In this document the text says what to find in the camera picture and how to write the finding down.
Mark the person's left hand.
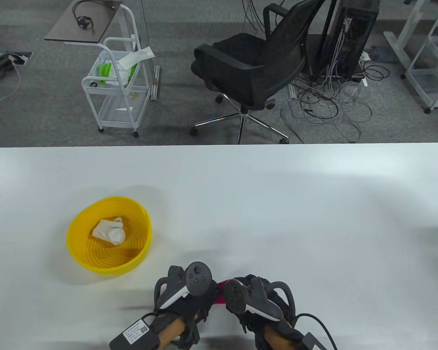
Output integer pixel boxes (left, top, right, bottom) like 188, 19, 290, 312
161, 283, 219, 345

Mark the floor socket box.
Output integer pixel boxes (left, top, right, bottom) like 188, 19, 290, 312
7, 52, 32, 66

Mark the black box with white label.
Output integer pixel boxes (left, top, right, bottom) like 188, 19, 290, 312
109, 319, 161, 350
301, 332, 329, 350

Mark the grey metal post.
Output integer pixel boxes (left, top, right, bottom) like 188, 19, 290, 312
138, 0, 162, 101

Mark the dark brown side table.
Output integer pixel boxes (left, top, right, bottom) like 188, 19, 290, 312
44, 0, 123, 45

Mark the white floor cable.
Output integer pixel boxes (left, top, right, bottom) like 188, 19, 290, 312
0, 62, 22, 104

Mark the person's left forearm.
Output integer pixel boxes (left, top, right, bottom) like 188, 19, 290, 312
157, 315, 187, 345

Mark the white metal rack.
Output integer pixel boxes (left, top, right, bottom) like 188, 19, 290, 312
404, 0, 438, 114

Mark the yellow ribbed basket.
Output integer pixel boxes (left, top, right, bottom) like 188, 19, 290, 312
66, 196, 153, 276

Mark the white paper sheet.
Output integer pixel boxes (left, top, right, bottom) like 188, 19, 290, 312
118, 47, 155, 70

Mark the white wire utility cart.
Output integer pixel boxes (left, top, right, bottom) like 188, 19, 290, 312
81, 4, 151, 138

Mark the pink sock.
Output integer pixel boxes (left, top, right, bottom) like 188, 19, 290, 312
214, 280, 229, 305

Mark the black office chair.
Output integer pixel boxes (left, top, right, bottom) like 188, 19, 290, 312
190, 0, 327, 145

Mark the tangle of floor cables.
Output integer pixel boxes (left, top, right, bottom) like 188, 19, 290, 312
280, 60, 390, 143

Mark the black coiled cable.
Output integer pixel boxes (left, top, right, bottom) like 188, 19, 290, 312
72, 0, 95, 30

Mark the black computer tower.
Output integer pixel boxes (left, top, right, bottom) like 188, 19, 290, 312
316, 0, 381, 79

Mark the white desk frame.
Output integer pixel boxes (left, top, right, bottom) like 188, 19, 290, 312
383, 0, 429, 79

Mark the green and white wipes pack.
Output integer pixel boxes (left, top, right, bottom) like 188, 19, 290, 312
97, 63, 139, 86

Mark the person's right hand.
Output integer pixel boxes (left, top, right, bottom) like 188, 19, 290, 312
235, 275, 303, 337

